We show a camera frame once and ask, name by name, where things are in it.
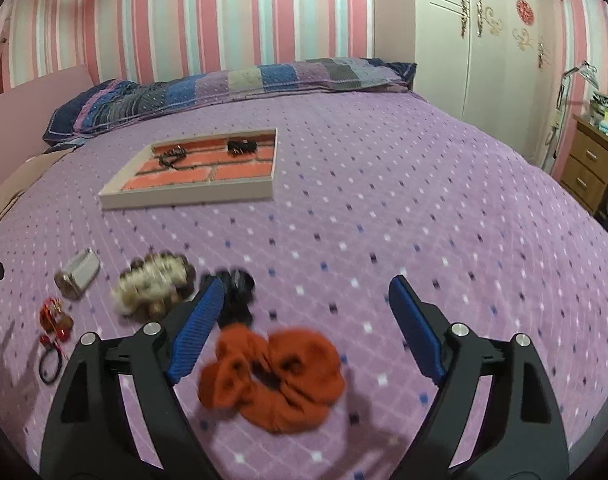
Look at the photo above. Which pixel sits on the cream fuzzy scrunchie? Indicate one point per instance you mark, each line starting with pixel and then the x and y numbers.
pixel 144 280

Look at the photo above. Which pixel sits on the purple dotted bedspread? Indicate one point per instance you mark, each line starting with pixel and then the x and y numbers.
pixel 383 210

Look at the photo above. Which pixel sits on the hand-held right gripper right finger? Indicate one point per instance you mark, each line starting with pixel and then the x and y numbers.
pixel 414 330

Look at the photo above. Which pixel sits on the black hair clip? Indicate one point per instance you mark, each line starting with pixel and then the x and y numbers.
pixel 241 146

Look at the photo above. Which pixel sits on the silver desk lamp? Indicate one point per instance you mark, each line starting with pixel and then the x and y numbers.
pixel 581 72

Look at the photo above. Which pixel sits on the beige bed sheet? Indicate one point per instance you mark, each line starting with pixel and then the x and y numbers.
pixel 14 185

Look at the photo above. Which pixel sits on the red paper-cut decal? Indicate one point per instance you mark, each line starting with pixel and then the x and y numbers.
pixel 525 11

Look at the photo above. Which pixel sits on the white tray with brick lining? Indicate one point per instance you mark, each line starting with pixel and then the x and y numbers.
pixel 184 195

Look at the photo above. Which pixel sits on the pile of small boxes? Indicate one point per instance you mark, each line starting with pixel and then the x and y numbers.
pixel 606 115

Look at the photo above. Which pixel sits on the white wardrobe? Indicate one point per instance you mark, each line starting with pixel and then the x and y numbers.
pixel 483 70

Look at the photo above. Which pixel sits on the wooden nightstand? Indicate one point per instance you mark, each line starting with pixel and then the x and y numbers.
pixel 591 160

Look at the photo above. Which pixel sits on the patchwork pillow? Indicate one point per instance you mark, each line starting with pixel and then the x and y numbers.
pixel 234 85

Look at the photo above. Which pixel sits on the orange scrunchie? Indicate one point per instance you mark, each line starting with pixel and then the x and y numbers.
pixel 284 385

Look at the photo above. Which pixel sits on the white and bronze bangle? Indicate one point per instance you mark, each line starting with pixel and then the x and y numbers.
pixel 80 272

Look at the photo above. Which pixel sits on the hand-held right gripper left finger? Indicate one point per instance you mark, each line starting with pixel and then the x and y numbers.
pixel 196 332

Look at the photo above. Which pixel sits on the dark claw hair clip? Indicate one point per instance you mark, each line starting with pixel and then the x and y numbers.
pixel 236 287

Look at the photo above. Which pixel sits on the pink headboard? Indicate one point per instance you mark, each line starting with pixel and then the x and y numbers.
pixel 39 95

